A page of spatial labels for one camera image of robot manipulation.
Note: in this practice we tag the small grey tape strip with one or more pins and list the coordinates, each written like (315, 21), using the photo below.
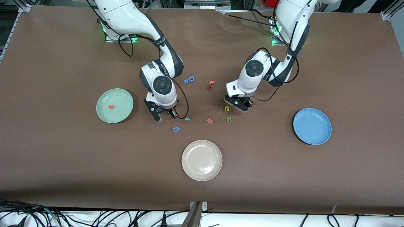
(334, 208)

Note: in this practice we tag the beige plate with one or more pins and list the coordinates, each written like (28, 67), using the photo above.
(202, 160)

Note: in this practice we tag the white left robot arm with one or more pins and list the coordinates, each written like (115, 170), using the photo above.
(249, 85)

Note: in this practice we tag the blue plate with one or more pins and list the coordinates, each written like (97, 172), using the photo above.
(312, 126)

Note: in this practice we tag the aluminium frame rail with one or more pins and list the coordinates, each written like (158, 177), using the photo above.
(24, 8)
(389, 12)

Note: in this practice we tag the brown table mat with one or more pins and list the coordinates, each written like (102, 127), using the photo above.
(63, 157)

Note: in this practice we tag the blue foam number six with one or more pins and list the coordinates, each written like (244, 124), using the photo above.
(176, 129)

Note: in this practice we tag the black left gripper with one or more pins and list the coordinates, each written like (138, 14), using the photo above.
(246, 101)

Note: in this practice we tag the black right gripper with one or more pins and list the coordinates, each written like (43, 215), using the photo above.
(170, 111)

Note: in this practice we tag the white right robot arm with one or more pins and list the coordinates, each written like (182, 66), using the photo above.
(126, 15)

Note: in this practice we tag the aluminium table clamp bracket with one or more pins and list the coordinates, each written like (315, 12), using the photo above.
(195, 216)

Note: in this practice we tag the pink foam letter W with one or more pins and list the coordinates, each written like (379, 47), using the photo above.
(209, 121)

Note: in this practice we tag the mint green plate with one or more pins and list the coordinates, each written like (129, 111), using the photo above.
(121, 107)

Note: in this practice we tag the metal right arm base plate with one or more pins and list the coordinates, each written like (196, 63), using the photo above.
(110, 39)

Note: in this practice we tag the red background box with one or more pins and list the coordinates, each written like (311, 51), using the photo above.
(270, 2)

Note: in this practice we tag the blue foam letter D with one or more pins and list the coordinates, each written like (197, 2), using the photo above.
(189, 79)

